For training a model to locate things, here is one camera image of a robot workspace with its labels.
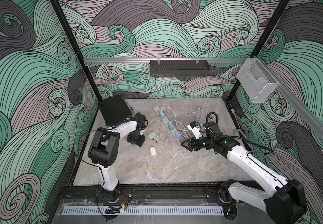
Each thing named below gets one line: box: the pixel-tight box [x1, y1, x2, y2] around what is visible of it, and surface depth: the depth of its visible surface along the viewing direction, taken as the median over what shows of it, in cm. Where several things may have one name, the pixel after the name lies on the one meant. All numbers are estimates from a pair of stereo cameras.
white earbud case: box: [149, 146, 157, 156], surface depth 91 cm
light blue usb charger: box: [175, 131, 182, 140], surface depth 93 cm
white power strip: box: [153, 105, 185, 143], surface depth 100 cm
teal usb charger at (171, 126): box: [168, 122, 175, 131], surface depth 97 cm
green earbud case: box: [147, 131, 156, 139], surface depth 98 cm
